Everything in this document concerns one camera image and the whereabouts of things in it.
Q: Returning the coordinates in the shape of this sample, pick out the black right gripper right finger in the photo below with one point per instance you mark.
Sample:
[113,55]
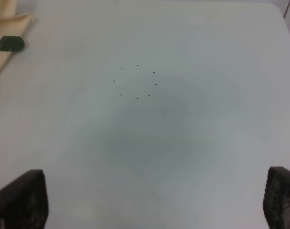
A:
[276,202]

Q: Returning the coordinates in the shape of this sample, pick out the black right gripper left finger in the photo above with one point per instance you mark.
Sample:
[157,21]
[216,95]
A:
[24,202]

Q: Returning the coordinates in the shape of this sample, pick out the white linen bag green handles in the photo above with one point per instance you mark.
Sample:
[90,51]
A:
[12,27]

